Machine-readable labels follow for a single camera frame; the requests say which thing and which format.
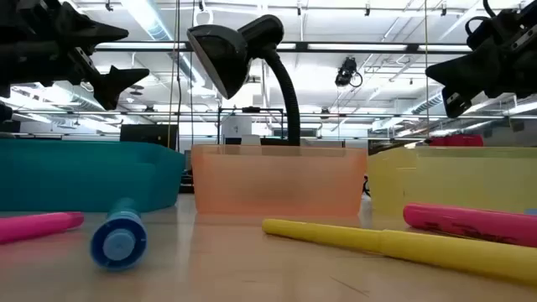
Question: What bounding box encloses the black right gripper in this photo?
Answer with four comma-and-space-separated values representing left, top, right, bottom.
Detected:
425, 0, 537, 119

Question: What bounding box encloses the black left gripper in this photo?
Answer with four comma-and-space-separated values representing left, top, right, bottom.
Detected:
0, 0, 151, 112

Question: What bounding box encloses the pink highlighter marker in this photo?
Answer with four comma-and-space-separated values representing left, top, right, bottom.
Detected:
0, 211, 85, 245
402, 202, 537, 248

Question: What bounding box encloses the yellow highlighter pen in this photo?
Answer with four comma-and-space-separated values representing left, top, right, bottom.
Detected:
261, 218, 537, 288

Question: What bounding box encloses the thick blue marker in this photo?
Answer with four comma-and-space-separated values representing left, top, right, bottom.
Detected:
89, 196, 149, 271

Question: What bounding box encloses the red box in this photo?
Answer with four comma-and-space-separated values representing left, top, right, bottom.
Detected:
428, 133, 485, 148

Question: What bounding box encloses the yellow translucent plastic bin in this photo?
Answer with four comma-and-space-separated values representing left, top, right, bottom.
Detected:
367, 145, 537, 218

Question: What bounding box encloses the black gooseneck desk lamp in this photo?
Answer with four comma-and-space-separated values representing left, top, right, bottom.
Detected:
186, 14, 302, 147

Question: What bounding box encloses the teal plastic bin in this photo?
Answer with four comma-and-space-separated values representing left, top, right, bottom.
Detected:
0, 138, 186, 213

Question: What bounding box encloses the white box sign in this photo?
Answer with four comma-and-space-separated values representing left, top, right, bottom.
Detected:
222, 116, 253, 138

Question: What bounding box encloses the orange translucent plastic bin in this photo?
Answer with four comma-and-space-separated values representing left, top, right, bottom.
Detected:
190, 144, 368, 218

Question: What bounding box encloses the brown hanging cable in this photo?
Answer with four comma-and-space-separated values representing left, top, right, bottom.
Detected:
423, 0, 430, 136

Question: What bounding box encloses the yellow hanging cable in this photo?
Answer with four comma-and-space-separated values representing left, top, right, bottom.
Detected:
166, 0, 179, 148

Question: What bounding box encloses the black hanging cable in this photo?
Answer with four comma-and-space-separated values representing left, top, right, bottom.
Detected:
176, 0, 183, 152
190, 0, 196, 146

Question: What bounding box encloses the black ceiling-mounted camera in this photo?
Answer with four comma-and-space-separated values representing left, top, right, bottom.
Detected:
334, 56, 364, 89

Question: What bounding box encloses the black metal frame stand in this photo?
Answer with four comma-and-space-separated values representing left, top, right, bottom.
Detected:
216, 106, 286, 146

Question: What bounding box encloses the black ceiling light rail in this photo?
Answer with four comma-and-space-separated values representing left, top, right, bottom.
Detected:
94, 40, 473, 55

